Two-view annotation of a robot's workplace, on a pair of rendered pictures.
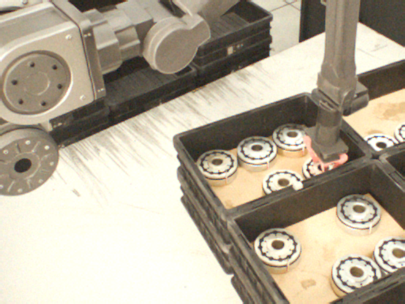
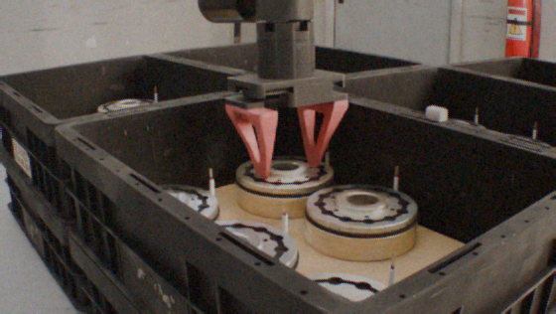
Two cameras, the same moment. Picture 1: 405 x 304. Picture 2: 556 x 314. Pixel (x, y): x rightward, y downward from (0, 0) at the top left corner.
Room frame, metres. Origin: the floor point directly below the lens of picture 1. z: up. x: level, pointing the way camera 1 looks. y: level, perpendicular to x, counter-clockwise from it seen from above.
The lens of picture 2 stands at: (1.19, 0.40, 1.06)
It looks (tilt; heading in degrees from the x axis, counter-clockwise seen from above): 18 degrees down; 261
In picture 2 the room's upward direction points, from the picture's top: straight up
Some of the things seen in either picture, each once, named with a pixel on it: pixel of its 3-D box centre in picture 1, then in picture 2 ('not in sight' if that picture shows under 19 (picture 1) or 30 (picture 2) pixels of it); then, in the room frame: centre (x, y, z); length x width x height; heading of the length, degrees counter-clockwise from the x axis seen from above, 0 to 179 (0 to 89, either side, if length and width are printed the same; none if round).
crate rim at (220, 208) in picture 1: (270, 150); (307, 158); (1.10, -0.02, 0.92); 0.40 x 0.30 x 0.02; 119
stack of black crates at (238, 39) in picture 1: (218, 60); not in sight; (2.31, 0.20, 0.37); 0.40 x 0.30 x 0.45; 130
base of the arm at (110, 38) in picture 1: (100, 41); not in sight; (0.73, 0.22, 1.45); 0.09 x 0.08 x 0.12; 40
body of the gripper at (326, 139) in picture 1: (327, 132); (285, 57); (1.10, -0.15, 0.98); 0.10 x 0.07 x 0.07; 24
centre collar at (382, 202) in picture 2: (283, 183); (362, 202); (1.04, -0.05, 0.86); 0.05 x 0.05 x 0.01
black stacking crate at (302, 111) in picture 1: (270, 165); (305, 218); (1.10, -0.02, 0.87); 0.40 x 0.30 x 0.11; 119
